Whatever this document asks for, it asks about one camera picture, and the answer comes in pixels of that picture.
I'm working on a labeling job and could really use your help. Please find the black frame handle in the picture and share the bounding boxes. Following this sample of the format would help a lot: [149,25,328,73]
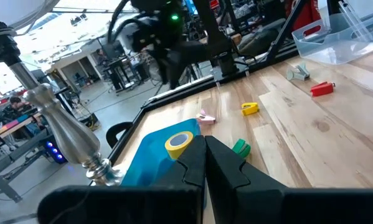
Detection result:
[105,121,134,149]

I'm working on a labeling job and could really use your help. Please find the red mini stapler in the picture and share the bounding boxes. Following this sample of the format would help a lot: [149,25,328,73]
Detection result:
[309,81,336,98]

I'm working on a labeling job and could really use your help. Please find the yellow mini stapler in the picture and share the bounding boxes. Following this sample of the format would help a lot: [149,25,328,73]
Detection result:
[240,101,260,117]

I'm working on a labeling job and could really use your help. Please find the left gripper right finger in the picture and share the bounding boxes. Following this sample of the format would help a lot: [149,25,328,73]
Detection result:
[205,136,286,224]

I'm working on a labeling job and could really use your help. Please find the yellow tape roll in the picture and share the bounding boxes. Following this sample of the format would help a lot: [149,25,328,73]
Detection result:
[164,131,195,161]

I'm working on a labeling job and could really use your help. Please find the silver lamp white shade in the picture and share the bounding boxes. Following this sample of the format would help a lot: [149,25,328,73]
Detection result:
[0,0,125,188]

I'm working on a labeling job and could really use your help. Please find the green mini stapler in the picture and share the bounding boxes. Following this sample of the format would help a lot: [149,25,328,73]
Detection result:
[231,138,252,159]

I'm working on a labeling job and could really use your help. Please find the person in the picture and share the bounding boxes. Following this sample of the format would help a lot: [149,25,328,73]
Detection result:
[5,96,38,126]
[284,0,326,38]

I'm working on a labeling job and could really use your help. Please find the blue plastic bin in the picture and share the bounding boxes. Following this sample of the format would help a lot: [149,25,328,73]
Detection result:
[120,118,203,187]

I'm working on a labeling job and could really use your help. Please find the black computer blue lights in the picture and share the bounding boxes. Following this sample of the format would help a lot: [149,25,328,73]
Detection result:
[44,139,69,165]

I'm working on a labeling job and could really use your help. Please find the light grey staple remover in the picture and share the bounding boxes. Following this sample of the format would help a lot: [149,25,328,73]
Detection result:
[286,62,311,82]

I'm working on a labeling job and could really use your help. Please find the clear plastic bin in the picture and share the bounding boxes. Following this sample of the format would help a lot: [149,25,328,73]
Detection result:
[291,0,373,66]

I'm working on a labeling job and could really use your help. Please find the grey metal stand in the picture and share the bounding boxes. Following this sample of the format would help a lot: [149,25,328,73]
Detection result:
[0,129,52,203]

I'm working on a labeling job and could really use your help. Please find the black aluminium table frame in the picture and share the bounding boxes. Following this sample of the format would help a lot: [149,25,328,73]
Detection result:
[106,0,373,166]

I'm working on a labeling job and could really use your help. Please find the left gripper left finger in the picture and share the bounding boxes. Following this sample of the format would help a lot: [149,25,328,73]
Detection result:
[154,135,207,224]

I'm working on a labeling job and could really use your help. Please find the pink staple remover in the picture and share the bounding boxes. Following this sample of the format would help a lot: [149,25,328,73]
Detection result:
[196,109,217,126]

